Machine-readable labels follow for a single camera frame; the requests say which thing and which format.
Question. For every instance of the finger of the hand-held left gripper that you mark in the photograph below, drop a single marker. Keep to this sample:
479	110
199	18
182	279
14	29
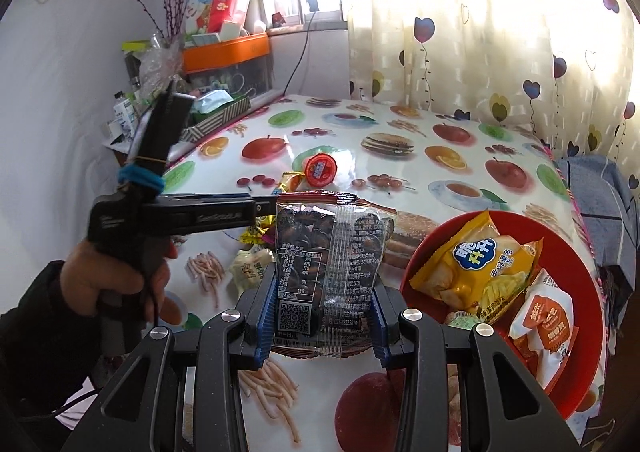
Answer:
264	208

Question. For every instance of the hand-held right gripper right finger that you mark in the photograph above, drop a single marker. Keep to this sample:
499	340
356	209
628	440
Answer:
381	337

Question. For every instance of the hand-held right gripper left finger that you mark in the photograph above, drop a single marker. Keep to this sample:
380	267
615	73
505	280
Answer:
265	322

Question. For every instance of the green label puff bag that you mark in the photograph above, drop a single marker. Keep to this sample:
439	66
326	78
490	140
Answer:
247	269

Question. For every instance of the red lid jelly cup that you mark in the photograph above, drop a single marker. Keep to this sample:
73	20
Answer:
321	168

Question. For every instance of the clear dark chestnut packet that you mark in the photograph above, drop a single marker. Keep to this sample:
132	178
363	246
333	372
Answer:
330	257

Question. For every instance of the yellow chip bag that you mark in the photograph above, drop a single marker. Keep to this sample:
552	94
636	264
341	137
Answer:
480	272

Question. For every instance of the orange and white snack packet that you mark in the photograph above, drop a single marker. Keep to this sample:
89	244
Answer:
542	327

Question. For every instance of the red round plastic basket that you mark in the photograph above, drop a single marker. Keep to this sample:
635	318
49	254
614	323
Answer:
580	292

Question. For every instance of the person's left hand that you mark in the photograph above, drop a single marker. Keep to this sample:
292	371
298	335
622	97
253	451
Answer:
80	272

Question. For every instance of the striped cardboard tray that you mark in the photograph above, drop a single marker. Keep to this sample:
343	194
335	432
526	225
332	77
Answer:
220	121

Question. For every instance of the fruit printed tablecloth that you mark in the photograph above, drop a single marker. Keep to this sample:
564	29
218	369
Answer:
350	142

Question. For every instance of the pale tissue pack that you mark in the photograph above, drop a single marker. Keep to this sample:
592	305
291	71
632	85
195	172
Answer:
212	100

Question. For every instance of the white labelled bottle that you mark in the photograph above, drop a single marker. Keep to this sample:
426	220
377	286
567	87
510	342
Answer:
125	115

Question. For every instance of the clear cellophane wrap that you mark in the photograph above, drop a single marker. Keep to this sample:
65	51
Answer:
160	65

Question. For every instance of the orange lid storage box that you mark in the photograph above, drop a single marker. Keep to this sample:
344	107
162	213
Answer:
225	52

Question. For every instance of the pale green box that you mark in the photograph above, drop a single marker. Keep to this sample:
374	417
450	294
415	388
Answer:
205	38

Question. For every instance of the white box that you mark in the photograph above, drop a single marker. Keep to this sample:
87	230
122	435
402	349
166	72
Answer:
233	30

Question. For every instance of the small red box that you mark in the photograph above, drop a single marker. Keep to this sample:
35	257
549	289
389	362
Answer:
278	20

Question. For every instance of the black charger plug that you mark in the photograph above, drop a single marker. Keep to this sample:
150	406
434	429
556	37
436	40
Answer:
313	2

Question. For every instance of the heart printed curtain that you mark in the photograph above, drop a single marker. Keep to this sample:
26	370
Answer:
475	57

